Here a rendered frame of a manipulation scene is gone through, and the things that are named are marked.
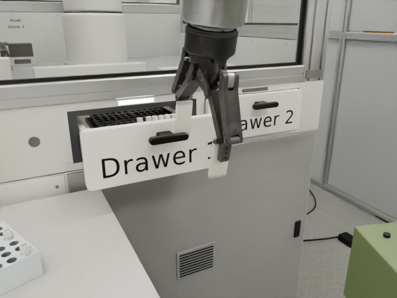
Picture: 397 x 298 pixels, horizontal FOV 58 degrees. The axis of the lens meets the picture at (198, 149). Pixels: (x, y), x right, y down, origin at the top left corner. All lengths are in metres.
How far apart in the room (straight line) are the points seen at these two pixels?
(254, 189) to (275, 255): 0.27
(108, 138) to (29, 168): 0.22
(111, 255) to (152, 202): 0.33
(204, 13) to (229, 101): 0.12
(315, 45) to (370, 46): 1.27
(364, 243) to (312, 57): 0.67
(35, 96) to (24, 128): 0.07
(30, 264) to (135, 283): 0.15
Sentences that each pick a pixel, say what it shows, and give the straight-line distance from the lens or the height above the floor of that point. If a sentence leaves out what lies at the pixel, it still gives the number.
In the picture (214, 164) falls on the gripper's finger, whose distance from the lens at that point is 0.54.
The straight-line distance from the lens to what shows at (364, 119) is 2.34.
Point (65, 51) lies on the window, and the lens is 0.78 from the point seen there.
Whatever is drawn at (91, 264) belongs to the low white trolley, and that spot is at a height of 0.76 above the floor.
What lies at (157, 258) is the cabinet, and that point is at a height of 0.52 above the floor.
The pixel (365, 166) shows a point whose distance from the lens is 2.39.
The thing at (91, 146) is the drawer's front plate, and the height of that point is 0.90.
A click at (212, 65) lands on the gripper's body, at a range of 0.51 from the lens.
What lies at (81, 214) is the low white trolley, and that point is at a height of 0.76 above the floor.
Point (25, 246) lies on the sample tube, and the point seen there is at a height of 0.81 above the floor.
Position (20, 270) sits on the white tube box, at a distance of 0.57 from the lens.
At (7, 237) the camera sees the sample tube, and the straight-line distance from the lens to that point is 0.62.
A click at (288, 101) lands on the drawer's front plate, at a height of 0.90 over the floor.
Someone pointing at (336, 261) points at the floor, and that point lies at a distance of 1.94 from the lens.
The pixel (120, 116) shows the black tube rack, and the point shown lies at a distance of 0.83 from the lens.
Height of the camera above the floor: 1.10
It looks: 20 degrees down
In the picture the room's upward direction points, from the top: straight up
